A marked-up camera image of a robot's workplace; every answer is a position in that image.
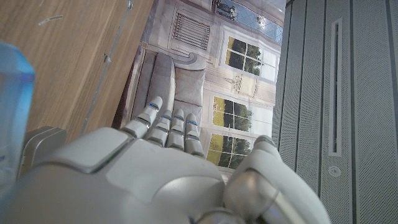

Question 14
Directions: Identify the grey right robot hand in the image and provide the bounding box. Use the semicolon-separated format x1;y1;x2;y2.
0;95;332;224

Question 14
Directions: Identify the clear soap dispenser bottle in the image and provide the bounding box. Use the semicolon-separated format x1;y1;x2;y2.
0;40;37;200

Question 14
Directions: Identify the printed living room backdrop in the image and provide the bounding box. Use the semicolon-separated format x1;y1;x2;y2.
111;0;287;175

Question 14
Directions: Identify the long ceiling light slot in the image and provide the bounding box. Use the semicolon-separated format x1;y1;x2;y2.
328;17;343;157

